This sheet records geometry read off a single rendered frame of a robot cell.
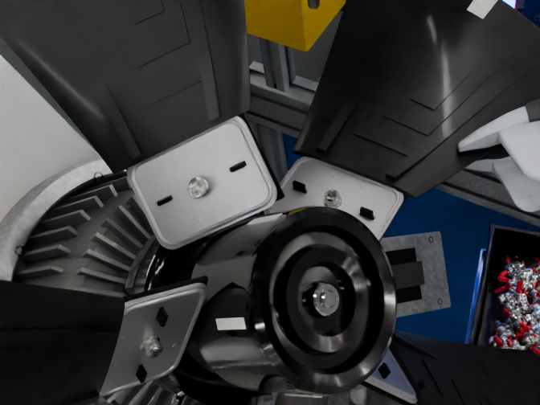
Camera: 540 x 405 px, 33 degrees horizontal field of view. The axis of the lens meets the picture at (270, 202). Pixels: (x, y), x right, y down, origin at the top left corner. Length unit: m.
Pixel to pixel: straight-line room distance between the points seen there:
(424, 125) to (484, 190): 0.45
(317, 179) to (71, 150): 0.23
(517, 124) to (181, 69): 0.25
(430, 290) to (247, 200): 0.30
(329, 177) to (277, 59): 0.50
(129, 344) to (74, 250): 0.14
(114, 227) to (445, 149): 0.25
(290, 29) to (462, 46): 0.33
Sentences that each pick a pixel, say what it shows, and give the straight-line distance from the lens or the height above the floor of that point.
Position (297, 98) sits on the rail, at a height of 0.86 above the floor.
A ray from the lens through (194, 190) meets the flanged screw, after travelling 0.59.
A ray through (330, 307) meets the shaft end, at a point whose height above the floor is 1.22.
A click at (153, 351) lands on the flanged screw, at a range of 0.57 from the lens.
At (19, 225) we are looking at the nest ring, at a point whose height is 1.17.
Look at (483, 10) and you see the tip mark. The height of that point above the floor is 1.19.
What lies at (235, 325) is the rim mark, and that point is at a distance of 0.55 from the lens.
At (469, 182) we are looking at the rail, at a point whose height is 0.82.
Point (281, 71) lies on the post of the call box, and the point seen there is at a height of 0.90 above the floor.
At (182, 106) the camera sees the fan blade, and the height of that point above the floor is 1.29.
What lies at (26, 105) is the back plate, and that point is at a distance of 0.80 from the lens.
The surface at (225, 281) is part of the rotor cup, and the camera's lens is 0.56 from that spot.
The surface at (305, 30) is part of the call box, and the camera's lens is 1.05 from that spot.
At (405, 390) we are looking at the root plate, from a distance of 0.67.
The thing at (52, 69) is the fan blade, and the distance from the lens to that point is 0.62.
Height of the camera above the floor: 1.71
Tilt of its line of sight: 52 degrees down
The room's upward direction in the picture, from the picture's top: 10 degrees counter-clockwise
